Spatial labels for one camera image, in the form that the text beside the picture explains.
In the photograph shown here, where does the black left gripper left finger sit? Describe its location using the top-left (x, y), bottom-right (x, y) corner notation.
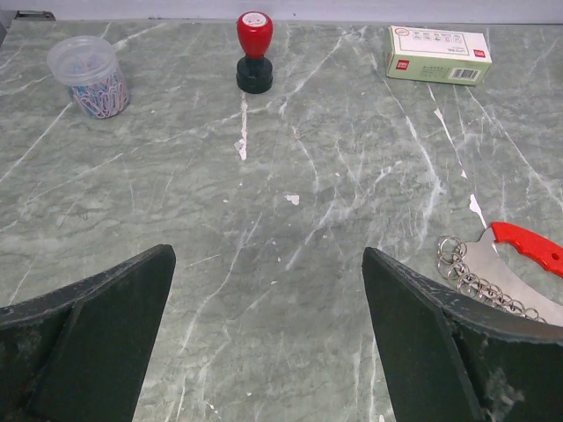
top-left (1, 244), bottom-right (176, 421)

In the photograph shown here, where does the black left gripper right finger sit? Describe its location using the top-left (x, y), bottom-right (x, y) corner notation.
top-left (362, 248), bottom-right (562, 421)

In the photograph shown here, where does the clear jar of paperclips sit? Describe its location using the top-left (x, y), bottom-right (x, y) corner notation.
top-left (47, 35), bottom-right (130, 120)

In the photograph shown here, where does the green and white staples box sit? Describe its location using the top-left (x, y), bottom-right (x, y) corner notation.
top-left (384, 25), bottom-right (492, 86)

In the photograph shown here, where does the red and black stamp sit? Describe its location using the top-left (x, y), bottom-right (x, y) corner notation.
top-left (236, 11), bottom-right (274, 94)

